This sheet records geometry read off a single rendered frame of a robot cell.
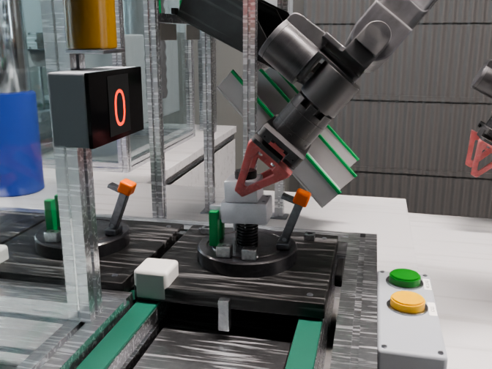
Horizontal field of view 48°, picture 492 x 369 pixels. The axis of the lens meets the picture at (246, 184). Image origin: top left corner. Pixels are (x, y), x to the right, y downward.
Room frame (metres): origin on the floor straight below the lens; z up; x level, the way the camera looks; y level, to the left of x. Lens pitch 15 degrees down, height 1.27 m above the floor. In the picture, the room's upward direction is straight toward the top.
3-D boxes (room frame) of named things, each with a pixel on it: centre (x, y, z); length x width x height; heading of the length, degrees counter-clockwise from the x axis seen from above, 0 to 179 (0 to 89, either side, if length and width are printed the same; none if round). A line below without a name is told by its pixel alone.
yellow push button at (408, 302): (0.61, -0.19, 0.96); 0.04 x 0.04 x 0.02
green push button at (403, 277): (0.68, -0.21, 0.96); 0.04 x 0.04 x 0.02
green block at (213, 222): (0.73, 0.04, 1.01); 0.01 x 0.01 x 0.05; 77
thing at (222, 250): (0.69, 0.03, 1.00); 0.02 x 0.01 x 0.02; 77
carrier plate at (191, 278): (0.74, 0.00, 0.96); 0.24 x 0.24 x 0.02; 77
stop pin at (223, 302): (0.62, 0.03, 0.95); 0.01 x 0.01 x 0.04; 77
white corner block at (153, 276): (0.66, 0.12, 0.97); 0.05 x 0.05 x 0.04; 77
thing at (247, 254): (0.68, 0.00, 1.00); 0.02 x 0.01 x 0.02; 77
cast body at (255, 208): (0.74, 0.01, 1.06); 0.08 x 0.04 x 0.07; 78
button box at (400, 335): (0.61, -0.19, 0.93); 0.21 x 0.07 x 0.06; 167
